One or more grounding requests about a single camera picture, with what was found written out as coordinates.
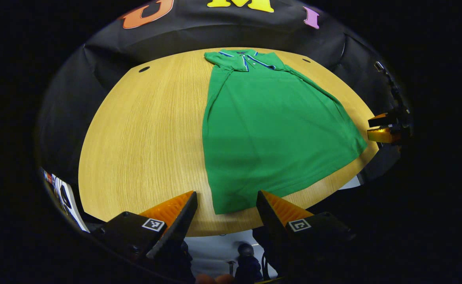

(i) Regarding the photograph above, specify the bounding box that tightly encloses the white printed card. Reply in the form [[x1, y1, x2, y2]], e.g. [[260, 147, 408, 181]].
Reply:
[[41, 168, 90, 233]]

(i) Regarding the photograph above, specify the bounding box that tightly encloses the black backdrop cloth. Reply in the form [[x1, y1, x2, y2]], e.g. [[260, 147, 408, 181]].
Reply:
[[38, 0, 403, 186]]

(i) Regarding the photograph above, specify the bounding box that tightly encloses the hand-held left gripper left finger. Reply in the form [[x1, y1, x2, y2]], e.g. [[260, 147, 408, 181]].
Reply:
[[92, 191, 199, 263]]

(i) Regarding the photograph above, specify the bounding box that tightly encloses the dark rounded object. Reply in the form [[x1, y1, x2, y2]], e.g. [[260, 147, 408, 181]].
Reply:
[[235, 243, 264, 282]]

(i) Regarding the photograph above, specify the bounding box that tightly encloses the green T-shirt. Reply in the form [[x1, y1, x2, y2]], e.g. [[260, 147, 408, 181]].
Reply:
[[202, 49, 368, 215]]

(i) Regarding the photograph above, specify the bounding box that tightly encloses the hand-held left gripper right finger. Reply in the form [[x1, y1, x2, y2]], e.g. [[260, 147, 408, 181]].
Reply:
[[255, 190, 355, 277]]

